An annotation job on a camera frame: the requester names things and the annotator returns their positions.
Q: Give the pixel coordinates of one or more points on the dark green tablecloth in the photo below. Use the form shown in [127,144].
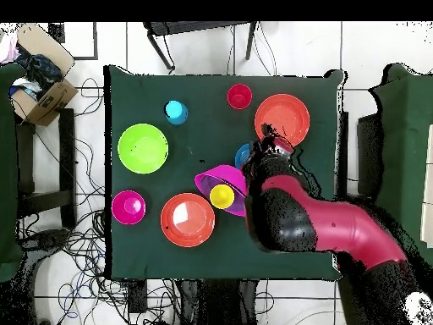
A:
[162,264]

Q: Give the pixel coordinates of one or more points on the orange bowl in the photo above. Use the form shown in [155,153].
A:
[187,220]
[287,111]

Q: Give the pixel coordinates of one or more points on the green-covered side table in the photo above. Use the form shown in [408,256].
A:
[406,135]
[8,169]

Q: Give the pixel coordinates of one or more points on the black bench frame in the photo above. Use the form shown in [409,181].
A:
[66,152]

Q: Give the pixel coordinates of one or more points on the small crimson bowl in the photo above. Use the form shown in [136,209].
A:
[128,207]

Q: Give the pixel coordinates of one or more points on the blue bowl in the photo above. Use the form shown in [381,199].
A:
[242,155]

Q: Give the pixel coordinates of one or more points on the black cabinet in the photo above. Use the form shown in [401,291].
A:
[368,152]

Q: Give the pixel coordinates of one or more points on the purple bowl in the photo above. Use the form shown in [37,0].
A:
[206,182]

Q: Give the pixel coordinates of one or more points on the red cup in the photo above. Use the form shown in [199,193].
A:
[239,96]

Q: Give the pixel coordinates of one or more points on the yellow cup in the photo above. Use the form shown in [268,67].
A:
[222,196]

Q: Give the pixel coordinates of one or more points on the large pink bowl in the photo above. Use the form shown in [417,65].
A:
[223,171]

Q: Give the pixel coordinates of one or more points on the cardboard box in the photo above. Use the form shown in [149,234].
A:
[47,101]

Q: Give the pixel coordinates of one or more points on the light blue cup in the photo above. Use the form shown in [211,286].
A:
[176,112]

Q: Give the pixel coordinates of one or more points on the black caster leg with knob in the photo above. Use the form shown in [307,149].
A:
[47,238]

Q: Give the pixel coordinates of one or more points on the black metal chair frame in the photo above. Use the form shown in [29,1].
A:
[189,27]

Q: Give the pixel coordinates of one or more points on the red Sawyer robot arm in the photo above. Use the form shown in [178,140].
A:
[338,226]

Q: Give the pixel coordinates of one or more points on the green bowl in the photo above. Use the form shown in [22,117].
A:
[142,148]

